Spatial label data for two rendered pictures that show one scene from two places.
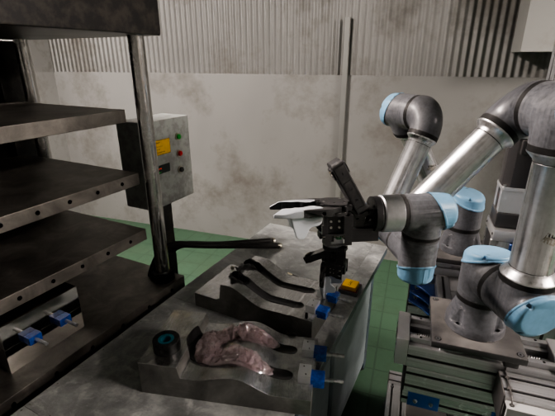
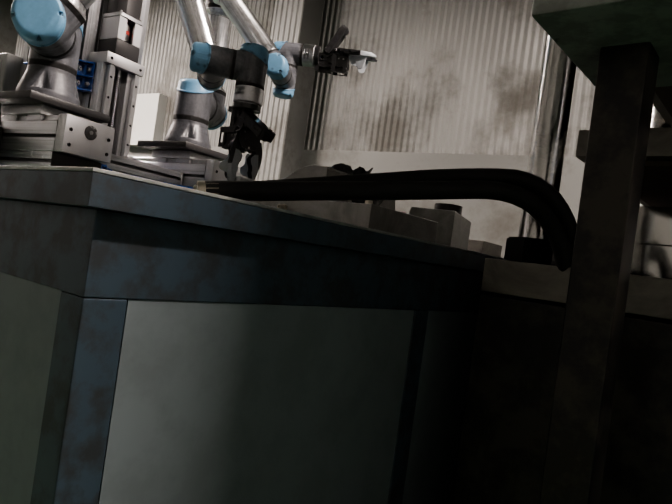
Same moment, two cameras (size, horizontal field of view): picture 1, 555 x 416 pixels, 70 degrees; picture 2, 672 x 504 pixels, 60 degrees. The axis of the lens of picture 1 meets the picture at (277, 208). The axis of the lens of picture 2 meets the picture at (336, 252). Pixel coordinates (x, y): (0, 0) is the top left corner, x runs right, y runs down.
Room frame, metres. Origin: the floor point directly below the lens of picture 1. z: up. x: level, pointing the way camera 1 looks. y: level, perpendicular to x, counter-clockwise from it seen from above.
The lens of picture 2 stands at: (2.68, 0.40, 0.75)
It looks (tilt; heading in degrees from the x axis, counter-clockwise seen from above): 1 degrees up; 192
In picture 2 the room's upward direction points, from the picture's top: 8 degrees clockwise
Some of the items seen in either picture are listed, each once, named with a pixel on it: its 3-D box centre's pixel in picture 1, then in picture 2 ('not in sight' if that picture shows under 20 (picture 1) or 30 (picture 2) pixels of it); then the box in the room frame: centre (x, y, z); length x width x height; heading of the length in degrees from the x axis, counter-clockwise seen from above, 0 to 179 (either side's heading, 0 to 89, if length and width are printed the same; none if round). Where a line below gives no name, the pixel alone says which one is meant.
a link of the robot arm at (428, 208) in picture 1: (424, 213); (288, 54); (0.74, -0.30, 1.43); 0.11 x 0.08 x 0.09; 97
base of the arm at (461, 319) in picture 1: (476, 309); (189, 133); (0.91, -0.54, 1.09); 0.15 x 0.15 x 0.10
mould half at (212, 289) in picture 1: (265, 290); (318, 204); (1.34, 0.05, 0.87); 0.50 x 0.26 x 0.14; 63
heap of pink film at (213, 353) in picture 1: (235, 344); not in sight; (0.99, 0.13, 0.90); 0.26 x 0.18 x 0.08; 80
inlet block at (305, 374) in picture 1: (320, 379); not in sight; (0.89, -0.13, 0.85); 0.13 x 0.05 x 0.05; 80
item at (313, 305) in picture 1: (324, 312); not in sight; (1.17, -0.17, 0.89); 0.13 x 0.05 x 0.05; 63
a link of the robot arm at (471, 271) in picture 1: (486, 272); (194, 99); (0.90, -0.54, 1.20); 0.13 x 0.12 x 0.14; 7
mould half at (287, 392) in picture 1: (234, 356); (375, 226); (0.99, 0.13, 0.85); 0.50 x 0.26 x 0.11; 80
